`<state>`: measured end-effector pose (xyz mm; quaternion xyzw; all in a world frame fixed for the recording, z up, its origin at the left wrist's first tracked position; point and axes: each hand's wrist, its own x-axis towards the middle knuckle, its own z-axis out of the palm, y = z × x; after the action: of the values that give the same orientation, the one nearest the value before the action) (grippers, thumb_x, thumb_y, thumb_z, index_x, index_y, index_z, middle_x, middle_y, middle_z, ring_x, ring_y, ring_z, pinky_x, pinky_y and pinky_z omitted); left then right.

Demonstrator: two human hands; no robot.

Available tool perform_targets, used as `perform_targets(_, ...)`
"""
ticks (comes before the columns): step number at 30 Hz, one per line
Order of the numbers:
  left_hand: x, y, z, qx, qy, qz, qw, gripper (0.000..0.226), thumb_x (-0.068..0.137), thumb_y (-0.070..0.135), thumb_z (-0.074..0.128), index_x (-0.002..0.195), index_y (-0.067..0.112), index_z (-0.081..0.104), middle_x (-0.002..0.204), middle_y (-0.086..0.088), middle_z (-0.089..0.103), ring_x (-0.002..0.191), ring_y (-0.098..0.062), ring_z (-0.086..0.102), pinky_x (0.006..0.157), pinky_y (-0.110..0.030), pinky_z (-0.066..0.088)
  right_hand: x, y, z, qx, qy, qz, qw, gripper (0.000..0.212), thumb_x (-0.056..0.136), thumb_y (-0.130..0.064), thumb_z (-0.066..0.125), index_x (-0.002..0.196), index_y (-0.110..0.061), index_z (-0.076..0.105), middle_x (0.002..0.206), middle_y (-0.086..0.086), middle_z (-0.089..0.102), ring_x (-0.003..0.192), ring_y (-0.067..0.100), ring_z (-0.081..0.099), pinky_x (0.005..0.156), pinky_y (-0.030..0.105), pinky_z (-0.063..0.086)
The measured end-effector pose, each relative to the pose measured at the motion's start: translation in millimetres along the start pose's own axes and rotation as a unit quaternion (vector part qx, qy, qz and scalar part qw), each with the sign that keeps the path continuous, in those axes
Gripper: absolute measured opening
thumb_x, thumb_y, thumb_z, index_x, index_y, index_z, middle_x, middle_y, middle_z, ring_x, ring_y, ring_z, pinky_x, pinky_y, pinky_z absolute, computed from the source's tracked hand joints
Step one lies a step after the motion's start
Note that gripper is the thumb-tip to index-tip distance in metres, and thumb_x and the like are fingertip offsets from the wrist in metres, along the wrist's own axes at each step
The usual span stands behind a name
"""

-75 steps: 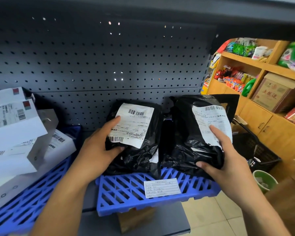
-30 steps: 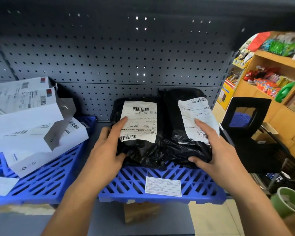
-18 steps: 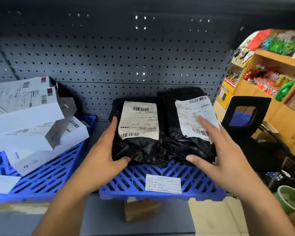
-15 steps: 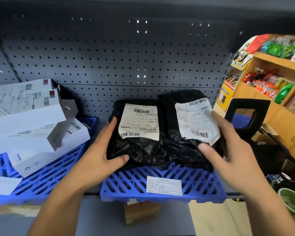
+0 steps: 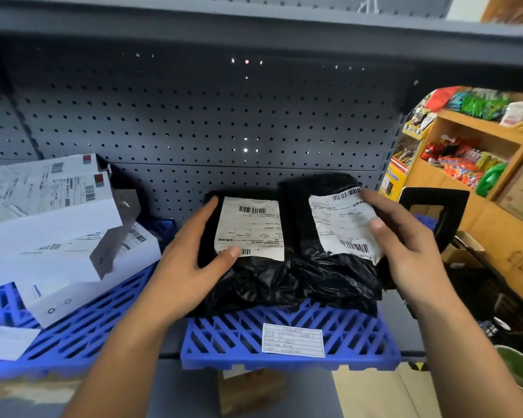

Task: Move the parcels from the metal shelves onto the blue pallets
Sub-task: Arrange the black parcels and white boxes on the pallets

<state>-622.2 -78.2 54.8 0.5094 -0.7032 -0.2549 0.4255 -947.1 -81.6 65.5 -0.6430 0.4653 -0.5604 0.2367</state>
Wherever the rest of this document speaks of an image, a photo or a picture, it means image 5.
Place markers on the person's right hand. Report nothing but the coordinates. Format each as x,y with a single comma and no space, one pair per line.
418,265

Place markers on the person's left hand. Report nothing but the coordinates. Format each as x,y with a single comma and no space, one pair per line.
183,278

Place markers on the white box red grey label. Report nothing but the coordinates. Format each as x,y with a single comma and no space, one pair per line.
113,282

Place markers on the blue plastic pallet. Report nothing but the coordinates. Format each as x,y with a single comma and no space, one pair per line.
226,339
91,326

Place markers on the white paper label card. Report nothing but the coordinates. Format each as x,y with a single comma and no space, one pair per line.
8,343
293,340

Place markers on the brown cardboard box white label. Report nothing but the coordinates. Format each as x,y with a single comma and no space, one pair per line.
250,391

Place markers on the large white box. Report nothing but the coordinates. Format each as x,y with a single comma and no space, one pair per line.
48,265

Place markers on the grey metal shelving unit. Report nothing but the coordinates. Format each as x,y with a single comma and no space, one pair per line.
200,117

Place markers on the brown taped cardboard box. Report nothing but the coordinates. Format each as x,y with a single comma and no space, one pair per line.
26,389

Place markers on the person's left forearm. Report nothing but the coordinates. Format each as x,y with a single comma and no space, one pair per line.
117,370

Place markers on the person's right forearm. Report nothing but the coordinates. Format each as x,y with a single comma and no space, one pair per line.
470,365

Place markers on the flat cardboard piece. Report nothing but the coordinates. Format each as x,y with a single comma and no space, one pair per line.
462,252

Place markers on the yellow blue display carton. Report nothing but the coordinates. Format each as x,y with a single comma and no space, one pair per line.
396,178

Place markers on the wooden shelving unit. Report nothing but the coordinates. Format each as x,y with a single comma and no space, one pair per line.
505,239

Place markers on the pile of red snack packets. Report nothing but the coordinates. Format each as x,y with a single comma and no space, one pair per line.
457,165

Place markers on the slim green bottle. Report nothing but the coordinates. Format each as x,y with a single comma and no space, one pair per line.
490,180

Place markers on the green cup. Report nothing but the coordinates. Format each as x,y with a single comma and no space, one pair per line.
521,370

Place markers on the red plastic bag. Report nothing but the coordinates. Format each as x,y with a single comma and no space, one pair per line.
442,99

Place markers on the green snack packets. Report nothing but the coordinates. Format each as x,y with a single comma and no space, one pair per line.
479,106

